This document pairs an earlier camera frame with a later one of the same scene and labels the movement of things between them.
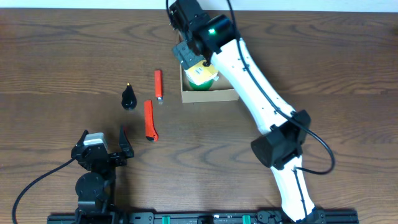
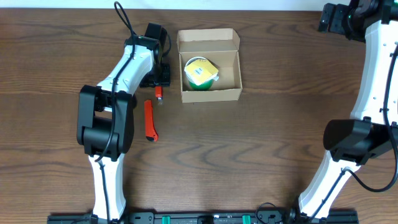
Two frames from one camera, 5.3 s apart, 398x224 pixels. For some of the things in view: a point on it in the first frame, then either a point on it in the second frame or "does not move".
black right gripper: [185, 56] → [327, 18]
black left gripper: [101, 156] → [157, 81]
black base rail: [270, 216] does not move
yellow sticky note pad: [199, 74] does not move
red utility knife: [150, 133] does not move
